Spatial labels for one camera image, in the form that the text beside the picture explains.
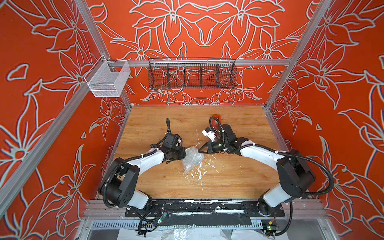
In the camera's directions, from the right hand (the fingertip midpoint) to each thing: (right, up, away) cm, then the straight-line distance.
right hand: (198, 149), depth 79 cm
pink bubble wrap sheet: (-3, -6, +4) cm, 7 cm away
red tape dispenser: (+15, +19, +25) cm, 35 cm away
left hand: (-7, -4, +10) cm, 12 cm away
